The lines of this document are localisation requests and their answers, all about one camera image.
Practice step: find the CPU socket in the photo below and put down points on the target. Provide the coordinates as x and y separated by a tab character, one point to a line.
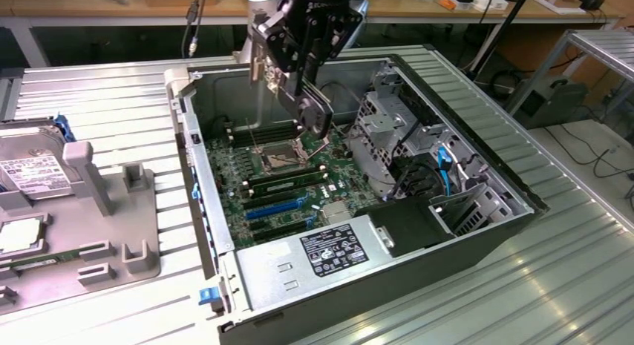
279	157

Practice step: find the silver power supply unit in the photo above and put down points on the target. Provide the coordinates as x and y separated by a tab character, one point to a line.
277	285

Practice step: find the black open PC case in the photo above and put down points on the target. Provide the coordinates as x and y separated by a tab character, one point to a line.
446	271

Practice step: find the blue expansion slot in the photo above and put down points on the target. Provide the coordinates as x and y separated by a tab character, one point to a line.
272	210

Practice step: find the white flat box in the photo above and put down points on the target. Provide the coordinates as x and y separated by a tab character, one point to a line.
559	5

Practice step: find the silver CPU chip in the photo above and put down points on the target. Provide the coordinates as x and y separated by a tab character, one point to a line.
17	237

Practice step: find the silver disk bay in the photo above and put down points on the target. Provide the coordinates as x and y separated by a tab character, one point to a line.
475	211

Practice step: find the black power adapter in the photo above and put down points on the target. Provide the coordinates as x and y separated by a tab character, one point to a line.
588	0

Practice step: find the white and black box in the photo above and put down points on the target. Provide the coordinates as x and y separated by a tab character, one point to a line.
487	3

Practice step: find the silver chipset heat sink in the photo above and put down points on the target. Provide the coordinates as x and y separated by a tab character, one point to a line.
336	211

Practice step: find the grey parts rack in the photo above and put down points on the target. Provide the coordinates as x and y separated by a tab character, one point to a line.
73	226

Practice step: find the dark grey floor box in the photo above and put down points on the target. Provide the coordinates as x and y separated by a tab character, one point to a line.
554	100

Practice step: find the silver drive cage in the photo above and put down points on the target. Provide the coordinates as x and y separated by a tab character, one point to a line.
380	122

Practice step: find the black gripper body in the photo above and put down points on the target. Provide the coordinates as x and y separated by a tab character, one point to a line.
316	2

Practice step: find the metal socket cover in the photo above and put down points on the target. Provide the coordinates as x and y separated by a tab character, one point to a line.
309	149

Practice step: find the dark installed RAM stick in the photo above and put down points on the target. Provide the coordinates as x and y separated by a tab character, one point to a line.
287	183

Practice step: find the wooden desk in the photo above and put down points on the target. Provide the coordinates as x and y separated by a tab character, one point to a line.
406	7

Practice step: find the black empty RAM slot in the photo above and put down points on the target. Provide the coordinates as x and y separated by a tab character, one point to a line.
264	138
264	131

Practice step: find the silver hard disk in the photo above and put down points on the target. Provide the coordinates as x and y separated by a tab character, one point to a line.
29	170

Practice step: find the green RAM stick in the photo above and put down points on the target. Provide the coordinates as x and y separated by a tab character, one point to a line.
58	256

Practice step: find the green motherboard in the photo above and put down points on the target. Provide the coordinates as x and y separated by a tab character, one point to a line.
341	170

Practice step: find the blue hard disk bracket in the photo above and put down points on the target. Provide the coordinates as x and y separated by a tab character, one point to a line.
62	128

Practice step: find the orange small box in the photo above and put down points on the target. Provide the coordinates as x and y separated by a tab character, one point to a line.
447	3

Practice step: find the thin metal locking lever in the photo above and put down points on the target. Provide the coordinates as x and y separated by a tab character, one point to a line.
252	137

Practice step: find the black tripod pole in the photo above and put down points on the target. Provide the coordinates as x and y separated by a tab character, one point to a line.
500	29

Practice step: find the metal slat frame table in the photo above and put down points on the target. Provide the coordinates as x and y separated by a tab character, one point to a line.
603	44

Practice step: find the blue case latch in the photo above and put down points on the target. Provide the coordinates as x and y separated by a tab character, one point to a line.
207	296

